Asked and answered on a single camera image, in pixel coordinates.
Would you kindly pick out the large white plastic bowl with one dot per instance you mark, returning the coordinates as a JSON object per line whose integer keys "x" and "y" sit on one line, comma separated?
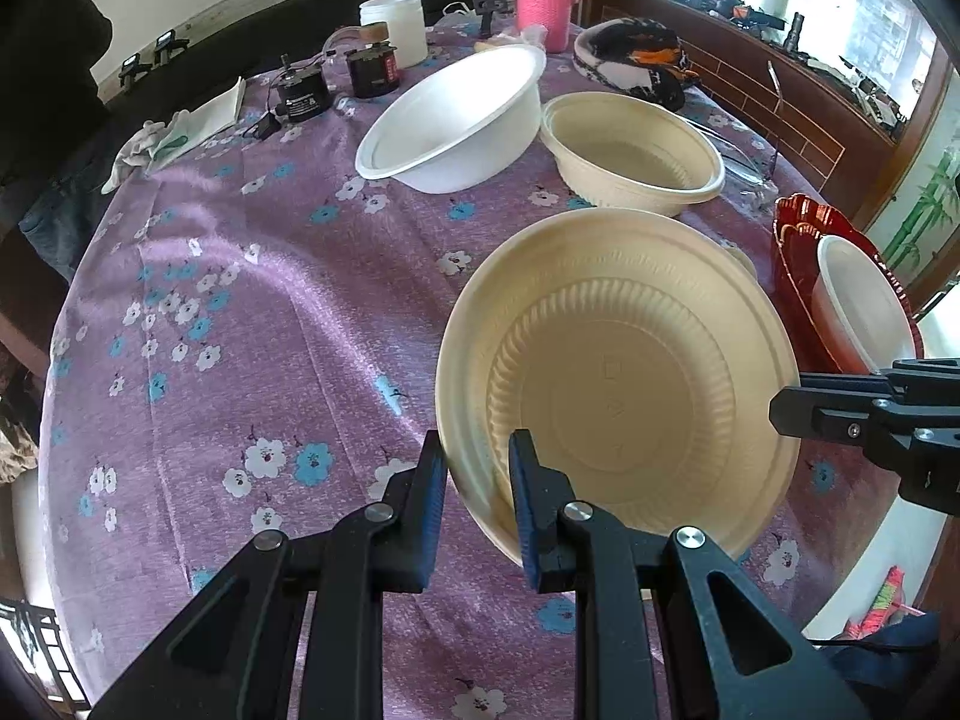
{"x": 450, "y": 120}

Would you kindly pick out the large red scalloped plate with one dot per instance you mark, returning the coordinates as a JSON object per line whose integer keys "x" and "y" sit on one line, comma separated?
{"x": 799, "y": 270}

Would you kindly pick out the white cloth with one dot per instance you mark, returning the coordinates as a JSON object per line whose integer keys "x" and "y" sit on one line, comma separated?
{"x": 210, "y": 112}

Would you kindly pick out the black sofa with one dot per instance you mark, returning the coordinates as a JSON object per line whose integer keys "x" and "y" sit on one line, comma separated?
{"x": 247, "y": 37}

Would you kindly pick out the pink green broom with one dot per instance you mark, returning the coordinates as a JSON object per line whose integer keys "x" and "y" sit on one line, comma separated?
{"x": 889, "y": 592}

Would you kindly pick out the small white plastic bowl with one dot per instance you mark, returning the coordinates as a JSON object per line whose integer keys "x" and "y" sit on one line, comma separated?
{"x": 862, "y": 300}

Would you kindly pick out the cream plastic bowl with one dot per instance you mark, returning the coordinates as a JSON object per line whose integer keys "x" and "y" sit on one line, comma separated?
{"x": 630, "y": 150}

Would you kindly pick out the white plastic jar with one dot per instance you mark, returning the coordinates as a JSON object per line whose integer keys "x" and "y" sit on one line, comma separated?
{"x": 397, "y": 30}

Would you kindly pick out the dark wooden chair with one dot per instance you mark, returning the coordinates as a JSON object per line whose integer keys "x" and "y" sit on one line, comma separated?
{"x": 37, "y": 637}

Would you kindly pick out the black motor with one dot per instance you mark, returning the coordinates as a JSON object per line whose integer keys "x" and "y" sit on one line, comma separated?
{"x": 300, "y": 97}

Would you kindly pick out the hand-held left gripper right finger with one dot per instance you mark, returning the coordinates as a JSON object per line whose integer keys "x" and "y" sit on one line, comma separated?
{"x": 529, "y": 532}

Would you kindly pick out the black flashlight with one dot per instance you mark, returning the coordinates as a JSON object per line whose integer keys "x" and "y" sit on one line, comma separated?
{"x": 796, "y": 30}

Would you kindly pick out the purple floral tablecloth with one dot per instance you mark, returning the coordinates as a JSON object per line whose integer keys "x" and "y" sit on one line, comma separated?
{"x": 262, "y": 277}

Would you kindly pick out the brick pattern wooden counter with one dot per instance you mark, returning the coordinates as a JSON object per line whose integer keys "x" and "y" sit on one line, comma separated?
{"x": 810, "y": 127}

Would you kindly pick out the bread in plastic bag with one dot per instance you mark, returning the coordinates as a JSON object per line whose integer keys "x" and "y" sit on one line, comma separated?
{"x": 534, "y": 37}

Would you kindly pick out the small black plug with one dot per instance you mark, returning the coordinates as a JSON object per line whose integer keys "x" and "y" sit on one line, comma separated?
{"x": 264, "y": 127}

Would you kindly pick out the black orange white scarf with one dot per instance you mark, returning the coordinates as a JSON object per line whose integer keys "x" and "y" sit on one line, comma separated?
{"x": 630, "y": 52}

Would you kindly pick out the small black bracket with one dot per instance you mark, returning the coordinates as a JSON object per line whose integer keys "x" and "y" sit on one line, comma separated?
{"x": 135, "y": 69}
{"x": 169, "y": 46}

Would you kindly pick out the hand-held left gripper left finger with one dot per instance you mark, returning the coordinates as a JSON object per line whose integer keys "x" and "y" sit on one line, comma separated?
{"x": 424, "y": 532}

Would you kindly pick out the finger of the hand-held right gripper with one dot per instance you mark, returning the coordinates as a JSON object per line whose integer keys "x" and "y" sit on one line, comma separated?
{"x": 817, "y": 412}
{"x": 862, "y": 379}

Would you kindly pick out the person's leg in jeans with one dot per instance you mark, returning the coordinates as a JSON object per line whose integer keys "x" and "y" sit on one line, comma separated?
{"x": 885, "y": 660}

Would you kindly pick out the cream bowl lid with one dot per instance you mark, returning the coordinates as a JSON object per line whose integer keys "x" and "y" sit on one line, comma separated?
{"x": 622, "y": 360}

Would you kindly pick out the purple framed eyeglasses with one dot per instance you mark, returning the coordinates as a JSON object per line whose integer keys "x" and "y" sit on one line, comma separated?
{"x": 750, "y": 176}

